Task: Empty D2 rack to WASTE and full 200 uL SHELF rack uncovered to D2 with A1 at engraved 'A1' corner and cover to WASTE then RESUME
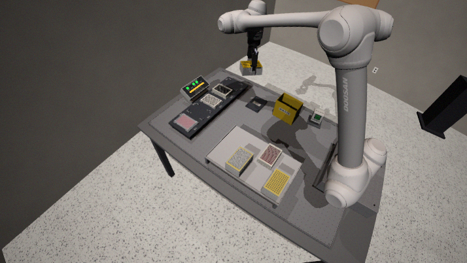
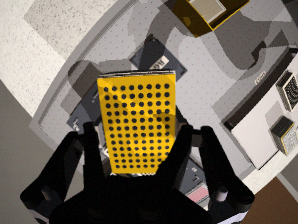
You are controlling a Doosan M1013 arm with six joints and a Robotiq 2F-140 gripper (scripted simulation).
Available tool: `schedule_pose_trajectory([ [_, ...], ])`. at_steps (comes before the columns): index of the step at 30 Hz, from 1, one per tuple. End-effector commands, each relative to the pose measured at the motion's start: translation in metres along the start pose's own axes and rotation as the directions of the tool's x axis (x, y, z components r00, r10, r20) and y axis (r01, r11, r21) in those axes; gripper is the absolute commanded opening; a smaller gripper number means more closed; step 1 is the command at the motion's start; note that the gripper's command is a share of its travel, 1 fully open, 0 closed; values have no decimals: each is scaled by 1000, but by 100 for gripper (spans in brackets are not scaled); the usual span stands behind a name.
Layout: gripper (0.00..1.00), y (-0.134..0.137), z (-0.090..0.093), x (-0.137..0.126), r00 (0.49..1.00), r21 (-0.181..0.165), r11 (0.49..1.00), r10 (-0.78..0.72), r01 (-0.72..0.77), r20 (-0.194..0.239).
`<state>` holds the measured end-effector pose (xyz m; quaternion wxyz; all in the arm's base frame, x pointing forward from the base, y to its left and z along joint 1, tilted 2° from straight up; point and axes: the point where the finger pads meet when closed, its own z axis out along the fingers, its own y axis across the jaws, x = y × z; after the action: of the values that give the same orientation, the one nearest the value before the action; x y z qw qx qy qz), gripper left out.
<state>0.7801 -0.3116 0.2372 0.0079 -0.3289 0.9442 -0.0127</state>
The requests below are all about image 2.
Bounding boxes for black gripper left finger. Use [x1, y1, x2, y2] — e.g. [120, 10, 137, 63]
[20, 115, 112, 224]

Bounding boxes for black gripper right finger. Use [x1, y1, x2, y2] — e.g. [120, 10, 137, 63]
[138, 105, 255, 224]

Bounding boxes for grey metal work table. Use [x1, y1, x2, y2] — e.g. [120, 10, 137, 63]
[39, 0, 298, 177]

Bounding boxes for dark grey rectangular pad with rg label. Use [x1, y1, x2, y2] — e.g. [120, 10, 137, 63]
[129, 36, 187, 82]

